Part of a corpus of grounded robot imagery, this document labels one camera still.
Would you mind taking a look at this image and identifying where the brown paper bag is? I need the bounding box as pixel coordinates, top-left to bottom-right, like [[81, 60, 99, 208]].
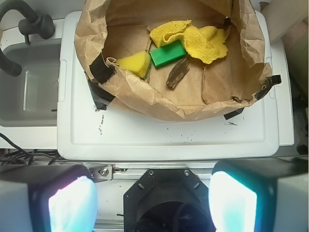
[[74, 0, 280, 122]]

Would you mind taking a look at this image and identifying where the sensor gripper right finger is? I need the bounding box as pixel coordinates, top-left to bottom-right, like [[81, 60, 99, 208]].
[[209, 158, 309, 232]]

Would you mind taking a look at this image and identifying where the brown wood chip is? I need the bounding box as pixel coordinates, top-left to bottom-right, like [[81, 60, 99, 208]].
[[166, 58, 189, 89]]

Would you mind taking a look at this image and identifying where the green plastic block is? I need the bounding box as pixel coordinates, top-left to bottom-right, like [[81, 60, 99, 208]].
[[150, 40, 186, 69]]

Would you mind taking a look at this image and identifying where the sensor gripper left finger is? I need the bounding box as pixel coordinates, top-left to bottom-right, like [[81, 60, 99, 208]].
[[0, 165, 98, 232]]

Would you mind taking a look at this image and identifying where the aluminium rail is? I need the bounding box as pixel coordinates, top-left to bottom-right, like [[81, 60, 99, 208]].
[[85, 160, 217, 181]]

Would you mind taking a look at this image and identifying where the black faucet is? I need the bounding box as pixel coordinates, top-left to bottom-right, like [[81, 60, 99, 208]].
[[0, 0, 55, 77]]

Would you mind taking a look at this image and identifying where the black cables bundle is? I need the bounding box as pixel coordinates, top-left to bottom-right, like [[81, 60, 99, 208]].
[[0, 132, 64, 167]]

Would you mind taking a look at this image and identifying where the yellow cloth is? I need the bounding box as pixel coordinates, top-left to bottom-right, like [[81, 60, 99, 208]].
[[150, 20, 229, 64]]

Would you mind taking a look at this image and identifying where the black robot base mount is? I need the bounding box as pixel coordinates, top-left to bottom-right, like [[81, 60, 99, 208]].
[[123, 169, 216, 232]]

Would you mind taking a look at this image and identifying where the white plastic tray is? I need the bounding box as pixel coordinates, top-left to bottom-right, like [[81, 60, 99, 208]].
[[57, 12, 280, 162]]

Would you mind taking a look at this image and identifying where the yellow sponge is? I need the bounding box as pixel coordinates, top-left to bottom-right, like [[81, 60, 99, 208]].
[[116, 51, 151, 79]]

